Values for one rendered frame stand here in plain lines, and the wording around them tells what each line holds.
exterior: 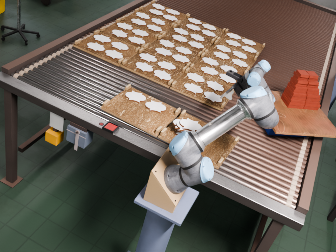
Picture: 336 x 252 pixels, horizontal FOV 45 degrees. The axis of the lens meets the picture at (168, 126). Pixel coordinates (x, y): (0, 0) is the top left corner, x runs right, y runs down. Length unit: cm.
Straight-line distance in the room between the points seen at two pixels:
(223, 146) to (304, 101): 76
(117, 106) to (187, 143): 83
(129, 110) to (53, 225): 104
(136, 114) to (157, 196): 69
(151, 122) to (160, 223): 66
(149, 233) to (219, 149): 65
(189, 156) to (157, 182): 22
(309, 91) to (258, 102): 108
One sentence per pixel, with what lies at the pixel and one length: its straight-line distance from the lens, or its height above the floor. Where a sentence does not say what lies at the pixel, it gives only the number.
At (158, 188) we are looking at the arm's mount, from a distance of 203.
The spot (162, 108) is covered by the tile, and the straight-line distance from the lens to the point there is 265.
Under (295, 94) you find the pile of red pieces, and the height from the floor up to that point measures 115.
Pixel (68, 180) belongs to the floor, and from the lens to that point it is 337.
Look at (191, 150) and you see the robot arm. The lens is 190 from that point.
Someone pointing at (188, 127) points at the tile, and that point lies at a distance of 242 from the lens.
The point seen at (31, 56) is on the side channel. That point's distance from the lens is 299.
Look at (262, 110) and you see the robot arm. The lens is 196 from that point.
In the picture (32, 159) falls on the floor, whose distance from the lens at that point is 354.
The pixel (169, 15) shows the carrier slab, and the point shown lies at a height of 94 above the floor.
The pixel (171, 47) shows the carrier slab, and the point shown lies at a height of 94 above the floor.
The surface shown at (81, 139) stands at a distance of 255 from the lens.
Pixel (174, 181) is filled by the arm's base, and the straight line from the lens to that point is 201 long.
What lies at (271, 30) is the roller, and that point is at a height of 92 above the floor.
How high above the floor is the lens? 242
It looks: 36 degrees down
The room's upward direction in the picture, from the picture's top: 16 degrees clockwise
